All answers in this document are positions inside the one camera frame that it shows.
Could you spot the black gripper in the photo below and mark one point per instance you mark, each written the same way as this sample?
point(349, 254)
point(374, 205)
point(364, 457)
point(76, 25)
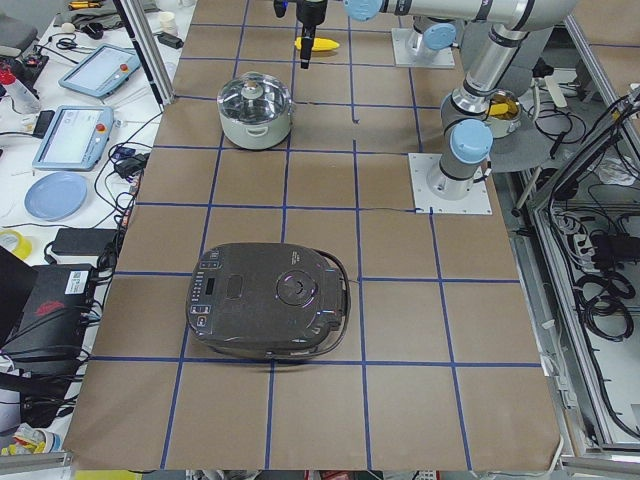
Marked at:
point(310, 15)

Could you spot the yellow corn cob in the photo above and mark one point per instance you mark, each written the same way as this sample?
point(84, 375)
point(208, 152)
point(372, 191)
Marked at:
point(319, 44)

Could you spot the glass pot lid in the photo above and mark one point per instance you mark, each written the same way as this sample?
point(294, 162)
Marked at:
point(254, 98)

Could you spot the white cooking pot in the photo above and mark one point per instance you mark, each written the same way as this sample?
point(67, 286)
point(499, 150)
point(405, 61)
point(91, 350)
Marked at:
point(257, 137)

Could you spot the teach pendant upper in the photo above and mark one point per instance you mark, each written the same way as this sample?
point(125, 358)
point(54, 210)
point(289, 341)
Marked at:
point(102, 72)

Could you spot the teach pendant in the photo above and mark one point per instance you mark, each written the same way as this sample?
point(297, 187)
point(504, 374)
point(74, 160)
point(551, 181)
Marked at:
point(102, 72)
point(75, 139)

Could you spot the metal bowl with yellow items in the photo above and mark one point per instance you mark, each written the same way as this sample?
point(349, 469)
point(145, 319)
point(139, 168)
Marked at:
point(504, 114)

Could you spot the teach pendant lower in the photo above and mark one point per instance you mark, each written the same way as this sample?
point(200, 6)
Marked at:
point(75, 139)

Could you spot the dark electric rice cooker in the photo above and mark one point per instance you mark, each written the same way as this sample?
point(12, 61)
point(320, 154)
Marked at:
point(268, 301)

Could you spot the blue plate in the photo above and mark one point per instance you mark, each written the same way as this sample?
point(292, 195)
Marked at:
point(56, 196)

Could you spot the black power adapter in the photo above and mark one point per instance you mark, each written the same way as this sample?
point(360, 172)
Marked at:
point(82, 241)

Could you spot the yellow tape roll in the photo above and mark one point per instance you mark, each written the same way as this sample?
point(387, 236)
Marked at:
point(15, 243)

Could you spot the black red computer box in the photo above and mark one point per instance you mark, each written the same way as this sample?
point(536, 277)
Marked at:
point(44, 313)

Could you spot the aluminium frame post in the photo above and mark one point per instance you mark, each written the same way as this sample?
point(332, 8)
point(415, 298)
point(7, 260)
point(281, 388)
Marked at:
point(135, 22)

